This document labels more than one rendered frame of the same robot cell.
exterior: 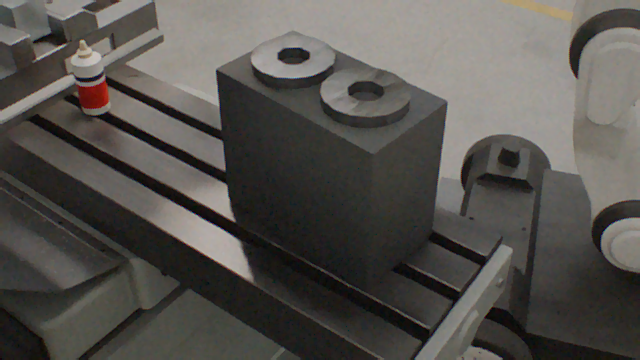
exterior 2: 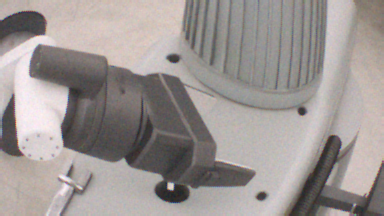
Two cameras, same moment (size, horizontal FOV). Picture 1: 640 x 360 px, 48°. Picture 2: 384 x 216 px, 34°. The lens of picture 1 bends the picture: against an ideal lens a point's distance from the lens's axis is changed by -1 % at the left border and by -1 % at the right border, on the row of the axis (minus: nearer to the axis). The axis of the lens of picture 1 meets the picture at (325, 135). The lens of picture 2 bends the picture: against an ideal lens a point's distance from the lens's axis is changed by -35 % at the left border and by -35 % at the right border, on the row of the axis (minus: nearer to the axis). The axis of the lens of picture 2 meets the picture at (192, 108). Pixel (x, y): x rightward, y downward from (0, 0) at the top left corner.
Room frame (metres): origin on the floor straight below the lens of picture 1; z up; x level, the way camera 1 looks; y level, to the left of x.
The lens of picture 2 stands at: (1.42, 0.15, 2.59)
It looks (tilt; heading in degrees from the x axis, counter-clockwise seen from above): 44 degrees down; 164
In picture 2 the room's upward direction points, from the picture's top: 7 degrees clockwise
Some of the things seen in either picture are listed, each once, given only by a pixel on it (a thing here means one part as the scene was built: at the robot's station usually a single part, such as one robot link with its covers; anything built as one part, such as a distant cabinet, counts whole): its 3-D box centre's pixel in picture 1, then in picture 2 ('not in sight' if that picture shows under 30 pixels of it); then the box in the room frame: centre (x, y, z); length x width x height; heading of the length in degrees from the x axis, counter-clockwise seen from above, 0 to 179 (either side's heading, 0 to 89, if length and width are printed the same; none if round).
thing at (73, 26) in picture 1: (53, 13); not in sight; (0.98, 0.41, 1.05); 0.12 x 0.06 x 0.04; 55
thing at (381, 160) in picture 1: (328, 149); not in sight; (0.64, 0.00, 1.06); 0.22 x 0.12 x 0.20; 48
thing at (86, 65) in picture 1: (89, 75); not in sight; (0.86, 0.33, 1.01); 0.04 x 0.04 x 0.11
